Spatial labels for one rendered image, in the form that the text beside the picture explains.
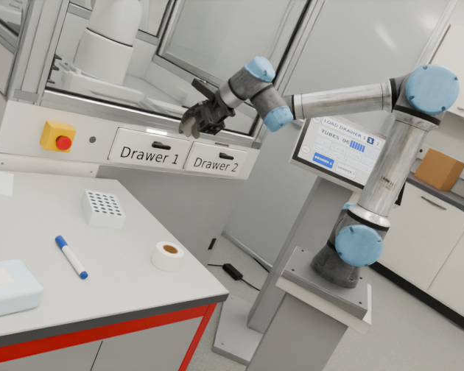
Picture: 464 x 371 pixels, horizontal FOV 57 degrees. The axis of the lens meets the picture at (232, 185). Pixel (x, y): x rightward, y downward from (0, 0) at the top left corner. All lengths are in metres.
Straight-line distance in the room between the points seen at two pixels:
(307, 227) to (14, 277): 1.52
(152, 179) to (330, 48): 1.79
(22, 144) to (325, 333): 1.01
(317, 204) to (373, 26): 1.31
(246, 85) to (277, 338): 0.76
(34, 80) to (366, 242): 0.94
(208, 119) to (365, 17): 1.90
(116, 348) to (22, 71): 0.71
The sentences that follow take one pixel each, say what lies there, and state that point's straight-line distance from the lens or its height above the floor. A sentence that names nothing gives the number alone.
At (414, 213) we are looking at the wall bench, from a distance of 4.00.
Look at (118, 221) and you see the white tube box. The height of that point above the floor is 0.78.
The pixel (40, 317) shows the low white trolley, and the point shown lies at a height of 0.76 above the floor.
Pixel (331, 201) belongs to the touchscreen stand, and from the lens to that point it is 2.05.
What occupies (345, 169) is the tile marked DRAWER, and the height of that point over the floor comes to 1.01.
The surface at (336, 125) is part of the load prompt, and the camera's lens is 2.03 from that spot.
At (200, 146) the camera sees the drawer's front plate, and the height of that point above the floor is 0.92.
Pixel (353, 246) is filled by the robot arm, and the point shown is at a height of 0.95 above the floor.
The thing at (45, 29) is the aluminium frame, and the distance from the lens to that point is 1.20.
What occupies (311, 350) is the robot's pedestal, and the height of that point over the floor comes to 0.57.
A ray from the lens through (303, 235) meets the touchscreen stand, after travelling 2.10.
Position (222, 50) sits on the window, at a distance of 1.52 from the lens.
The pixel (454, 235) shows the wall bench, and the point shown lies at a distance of 3.96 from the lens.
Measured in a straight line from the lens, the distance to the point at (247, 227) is 3.17.
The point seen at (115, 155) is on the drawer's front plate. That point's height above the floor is 0.84.
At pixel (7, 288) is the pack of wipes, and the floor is 0.80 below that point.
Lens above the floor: 1.27
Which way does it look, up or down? 16 degrees down
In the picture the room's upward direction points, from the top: 24 degrees clockwise
